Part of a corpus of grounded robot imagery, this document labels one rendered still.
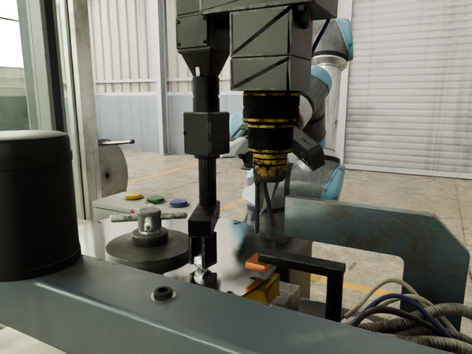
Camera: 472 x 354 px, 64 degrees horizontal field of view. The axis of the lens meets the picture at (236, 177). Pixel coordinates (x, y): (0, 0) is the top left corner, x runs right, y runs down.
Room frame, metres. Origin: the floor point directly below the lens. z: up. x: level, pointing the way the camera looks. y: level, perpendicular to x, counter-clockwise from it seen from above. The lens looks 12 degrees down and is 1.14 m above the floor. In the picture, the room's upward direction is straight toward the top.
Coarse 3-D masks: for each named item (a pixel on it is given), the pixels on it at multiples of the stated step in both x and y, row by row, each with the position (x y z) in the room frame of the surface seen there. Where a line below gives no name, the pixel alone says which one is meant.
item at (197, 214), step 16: (208, 160) 0.44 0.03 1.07; (208, 176) 0.44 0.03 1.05; (208, 192) 0.44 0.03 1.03; (208, 208) 0.44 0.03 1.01; (192, 224) 0.39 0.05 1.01; (208, 224) 0.39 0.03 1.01; (192, 240) 0.41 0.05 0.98; (208, 240) 0.40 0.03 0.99; (192, 256) 0.41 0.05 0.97; (208, 256) 0.40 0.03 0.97
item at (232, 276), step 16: (96, 224) 0.57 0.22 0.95; (112, 224) 0.57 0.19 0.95; (128, 224) 0.57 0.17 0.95; (176, 224) 0.57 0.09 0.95; (224, 224) 0.57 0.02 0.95; (240, 224) 0.57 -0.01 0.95; (80, 240) 0.50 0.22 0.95; (96, 240) 0.50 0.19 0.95; (224, 240) 0.50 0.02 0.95; (240, 240) 0.50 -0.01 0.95; (256, 240) 0.50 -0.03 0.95; (272, 240) 0.50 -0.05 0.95; (96, 256) 0.44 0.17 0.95; (224, 256) 0.44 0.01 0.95; (240, 256) 0.44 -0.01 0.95; (160, 272) 0.40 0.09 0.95; (176, 272) 0.40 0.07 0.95; (192, 272) 0.40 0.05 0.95; (208, 272) 0.40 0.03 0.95; (224, 272) 0.40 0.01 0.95; (240, 272) 0.40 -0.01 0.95; (256, 272) 0.40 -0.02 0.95; (272, 272) 0.40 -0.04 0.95; (224, 288) 0.36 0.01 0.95; (240, 288) 0.36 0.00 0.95; (256, 288) 0.37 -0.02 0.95
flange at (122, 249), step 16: (112, 240) 0.47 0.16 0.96; (128, 240) 0.47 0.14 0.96; (144, 240) 0.44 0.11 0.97; (160, 240) 0.45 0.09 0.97; (176, 240) 0.47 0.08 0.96; (112, 256) 0.42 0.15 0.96; (128, 256) 0.42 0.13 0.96; (144, 256) 0.42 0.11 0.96; (160, 256) 0.42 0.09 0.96; (176, 256) 0.43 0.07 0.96
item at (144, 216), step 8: (144, 208) 0.47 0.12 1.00; (152, 208) 0.47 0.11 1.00; (112, 216) 0.45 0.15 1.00; (120, 216) 0.46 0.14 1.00; (128, 216) 0.46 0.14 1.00; (136, 216) 0.46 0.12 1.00; (144, 216) 0.45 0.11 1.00; (152, 216) 0.45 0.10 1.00; (160, 216) 0.46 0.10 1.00; (168, 216) 0.47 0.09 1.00; (176, 216) 0.47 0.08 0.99; (184, 216) 0.47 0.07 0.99; (144, 224) 0.43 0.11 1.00; (152, 224) 0.43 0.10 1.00; (160, 224) 0.46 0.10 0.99; (144, 232) 0.45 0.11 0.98; (152, 232) 0.45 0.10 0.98
